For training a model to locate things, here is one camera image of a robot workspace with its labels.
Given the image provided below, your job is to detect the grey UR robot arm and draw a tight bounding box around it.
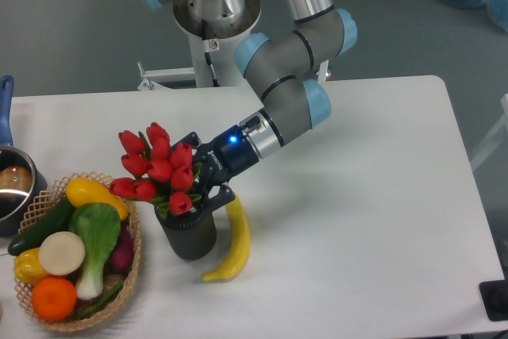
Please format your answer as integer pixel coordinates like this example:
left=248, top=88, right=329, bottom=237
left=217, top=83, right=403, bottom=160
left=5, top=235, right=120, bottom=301
left=145, top=0, right=357, bottom=214

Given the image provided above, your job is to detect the blue handled saucepan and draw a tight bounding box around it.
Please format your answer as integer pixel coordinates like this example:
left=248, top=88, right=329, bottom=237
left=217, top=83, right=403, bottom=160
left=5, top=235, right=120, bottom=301
left=1, top=75, right=47, bottom=237

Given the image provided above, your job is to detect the red tulip bouquet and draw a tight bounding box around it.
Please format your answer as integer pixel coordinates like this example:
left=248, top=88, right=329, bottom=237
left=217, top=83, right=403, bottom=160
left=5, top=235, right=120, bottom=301
left=110, top=122, right=202, bottom=218

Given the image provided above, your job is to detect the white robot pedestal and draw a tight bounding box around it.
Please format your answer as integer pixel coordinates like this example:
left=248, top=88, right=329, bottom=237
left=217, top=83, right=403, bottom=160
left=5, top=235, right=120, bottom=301
left=149, top=0, right=345, bottom=94

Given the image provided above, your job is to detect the black device at table edge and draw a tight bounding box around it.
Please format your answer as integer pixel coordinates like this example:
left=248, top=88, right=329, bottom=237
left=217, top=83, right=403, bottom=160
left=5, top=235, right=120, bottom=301
left=479, top=279, right=507, bottom=322

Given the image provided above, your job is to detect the orange fruit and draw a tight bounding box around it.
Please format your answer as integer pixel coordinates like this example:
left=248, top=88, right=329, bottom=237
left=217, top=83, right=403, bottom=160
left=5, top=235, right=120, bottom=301
left=31, top=276, right=77, bottom=322

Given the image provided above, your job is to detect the white frame at right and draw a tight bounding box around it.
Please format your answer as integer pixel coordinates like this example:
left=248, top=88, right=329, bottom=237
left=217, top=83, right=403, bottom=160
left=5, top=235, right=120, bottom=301
left=469, top=94, right=507, bottom=172

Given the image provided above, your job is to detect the dark green cucumber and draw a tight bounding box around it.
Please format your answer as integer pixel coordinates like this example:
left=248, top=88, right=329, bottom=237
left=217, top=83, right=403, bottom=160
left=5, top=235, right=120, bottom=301
left=7, top=196, right=75, bottom=256

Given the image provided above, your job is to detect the yellow banana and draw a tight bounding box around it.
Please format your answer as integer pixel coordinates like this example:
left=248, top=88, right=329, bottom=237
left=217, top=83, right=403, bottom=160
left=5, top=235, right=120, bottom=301
left=201, top=195, right=251, bottom=283

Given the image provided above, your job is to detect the white round radish slice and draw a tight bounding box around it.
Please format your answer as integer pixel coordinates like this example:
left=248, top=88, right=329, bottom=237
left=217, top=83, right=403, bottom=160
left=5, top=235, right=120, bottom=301
left=38, top=231, right=85, bottom=275

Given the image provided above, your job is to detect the yellow bell pepper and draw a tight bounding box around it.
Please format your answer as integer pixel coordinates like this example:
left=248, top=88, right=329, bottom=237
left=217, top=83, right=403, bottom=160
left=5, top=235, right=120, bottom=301
left=13, top=248, right=49, bottom=286

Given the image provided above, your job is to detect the dark grey ribbed vase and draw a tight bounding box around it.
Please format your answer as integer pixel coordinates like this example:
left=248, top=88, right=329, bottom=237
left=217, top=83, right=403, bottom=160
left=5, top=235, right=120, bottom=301
left=155, top=210, right=217, bottom=260

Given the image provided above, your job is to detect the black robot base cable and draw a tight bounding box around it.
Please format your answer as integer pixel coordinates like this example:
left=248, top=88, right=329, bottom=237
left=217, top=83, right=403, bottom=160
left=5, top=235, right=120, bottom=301
left=200, top=19, right=220, bottom=88

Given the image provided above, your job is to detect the yellow squash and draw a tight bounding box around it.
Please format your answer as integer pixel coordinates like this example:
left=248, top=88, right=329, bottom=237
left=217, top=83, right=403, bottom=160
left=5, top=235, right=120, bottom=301
left=65, top=178, right=129, bottom=221

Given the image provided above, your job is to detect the woven wicker basket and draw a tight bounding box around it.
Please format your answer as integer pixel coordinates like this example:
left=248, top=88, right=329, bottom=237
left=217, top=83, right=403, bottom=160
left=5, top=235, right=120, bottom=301
left=14, top=172, right=141, bottom=333

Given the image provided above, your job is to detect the green bok choy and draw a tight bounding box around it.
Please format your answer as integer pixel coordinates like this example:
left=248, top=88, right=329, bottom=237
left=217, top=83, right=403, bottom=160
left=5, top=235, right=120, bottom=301
left=69, top=202, right=121, bottom=300

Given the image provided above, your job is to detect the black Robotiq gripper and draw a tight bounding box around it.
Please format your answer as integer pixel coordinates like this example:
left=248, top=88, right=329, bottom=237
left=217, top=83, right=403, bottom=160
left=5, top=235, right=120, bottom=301
left=171, top=125, right=260, bottom=214

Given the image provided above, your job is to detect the green bean pod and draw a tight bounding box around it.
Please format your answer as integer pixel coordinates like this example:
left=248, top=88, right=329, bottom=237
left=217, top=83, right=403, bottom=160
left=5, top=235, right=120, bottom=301
left=74, top=283, right=123, bottom=320

